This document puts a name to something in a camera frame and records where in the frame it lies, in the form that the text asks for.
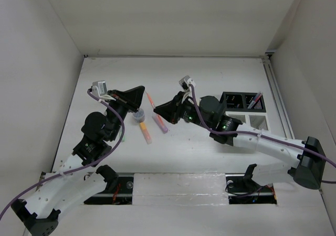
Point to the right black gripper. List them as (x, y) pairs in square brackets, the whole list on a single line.
[(171, 111)]

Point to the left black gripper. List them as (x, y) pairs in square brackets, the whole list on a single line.
[(130, 99)]

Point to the orange pen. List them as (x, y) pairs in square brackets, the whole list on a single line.
[(153, 106)]

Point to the paper clip jar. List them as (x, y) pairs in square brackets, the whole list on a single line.
[(139, 116)]

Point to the orange highlighter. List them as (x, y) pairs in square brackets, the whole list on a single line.
[(145, 132)]

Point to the blue pen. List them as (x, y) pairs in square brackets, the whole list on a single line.
[(253, 101)]

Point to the red pen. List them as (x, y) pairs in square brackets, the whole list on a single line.
[(256, 99)]

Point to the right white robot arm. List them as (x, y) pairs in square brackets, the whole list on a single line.
[(300, 161)]

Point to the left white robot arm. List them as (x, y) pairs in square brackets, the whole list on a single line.
[(81, 175)]

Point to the purple highlighter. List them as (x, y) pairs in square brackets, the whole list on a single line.
[(160, 123)]

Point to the green highlighter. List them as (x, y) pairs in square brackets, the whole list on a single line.
[(123, 137)]

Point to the black organizer box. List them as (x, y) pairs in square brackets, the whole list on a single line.
[(243, 102)]

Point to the white organizer box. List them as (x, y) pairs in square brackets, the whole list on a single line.
[(256, 120)]

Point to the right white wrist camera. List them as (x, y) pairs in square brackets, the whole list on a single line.
[(185, 82)]

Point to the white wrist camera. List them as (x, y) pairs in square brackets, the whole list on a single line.
[(99, 87), (185, 82)]

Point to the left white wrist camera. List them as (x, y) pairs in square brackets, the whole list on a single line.
[(99, 87)]

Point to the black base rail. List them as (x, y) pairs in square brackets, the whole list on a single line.
[(178, 189)]

